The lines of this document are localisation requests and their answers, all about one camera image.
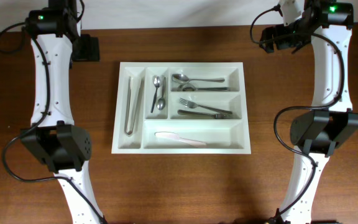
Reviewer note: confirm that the white plastic cutlery tray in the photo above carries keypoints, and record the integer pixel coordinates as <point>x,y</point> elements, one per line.
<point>222,136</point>

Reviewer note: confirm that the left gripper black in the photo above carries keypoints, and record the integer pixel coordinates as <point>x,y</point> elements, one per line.
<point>91,50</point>

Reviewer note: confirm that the silver fork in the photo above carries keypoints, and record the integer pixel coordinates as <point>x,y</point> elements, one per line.
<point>193,105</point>
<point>212,115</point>

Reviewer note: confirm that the silver tablespoon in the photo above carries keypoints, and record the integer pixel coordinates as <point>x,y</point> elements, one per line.
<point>189,87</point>
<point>183,79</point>

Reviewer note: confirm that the pink white spoon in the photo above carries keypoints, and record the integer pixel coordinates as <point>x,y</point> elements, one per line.
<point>176,137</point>

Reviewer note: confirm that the small teaspoon dark handle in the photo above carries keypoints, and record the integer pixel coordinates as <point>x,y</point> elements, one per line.
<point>157,83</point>

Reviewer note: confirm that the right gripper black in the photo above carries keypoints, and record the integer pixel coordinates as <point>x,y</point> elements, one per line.
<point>282,42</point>

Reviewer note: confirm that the small silver teaspoon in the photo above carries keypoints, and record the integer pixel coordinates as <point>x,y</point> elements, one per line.
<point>161,101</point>

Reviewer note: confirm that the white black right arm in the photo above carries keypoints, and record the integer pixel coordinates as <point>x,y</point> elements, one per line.
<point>330,120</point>

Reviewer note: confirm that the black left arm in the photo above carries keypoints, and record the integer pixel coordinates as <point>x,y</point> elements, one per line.
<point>53,139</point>

